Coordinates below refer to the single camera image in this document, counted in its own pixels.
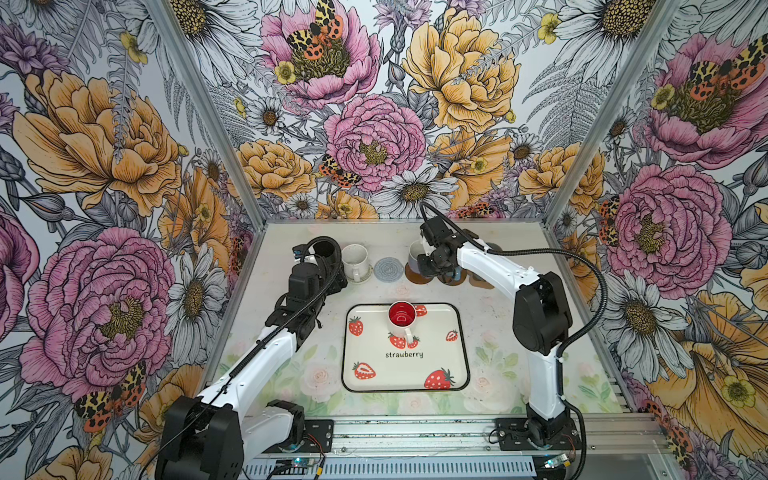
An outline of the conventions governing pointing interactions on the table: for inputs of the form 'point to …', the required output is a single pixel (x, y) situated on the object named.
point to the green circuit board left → (303, 462)
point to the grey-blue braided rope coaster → (388, 269)
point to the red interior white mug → (403, 314)
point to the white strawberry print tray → (437, 361)
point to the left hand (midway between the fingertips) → (331, 275)
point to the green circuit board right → (556, 460)
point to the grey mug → (494, 247)
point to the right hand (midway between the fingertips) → (428, 277)
